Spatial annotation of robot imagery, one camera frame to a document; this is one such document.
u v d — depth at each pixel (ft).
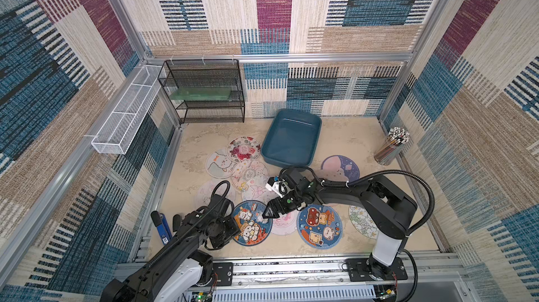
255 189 3.08
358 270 2.41
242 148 3.55
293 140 3.55
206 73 3.35
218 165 3.35
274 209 2.48
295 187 2.34
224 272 2.41
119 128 3.08
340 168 3.28
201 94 3.15
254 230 2.73
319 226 2.74
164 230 2.62
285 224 2.79
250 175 3.24
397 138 2.91
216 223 2.07
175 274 1.86
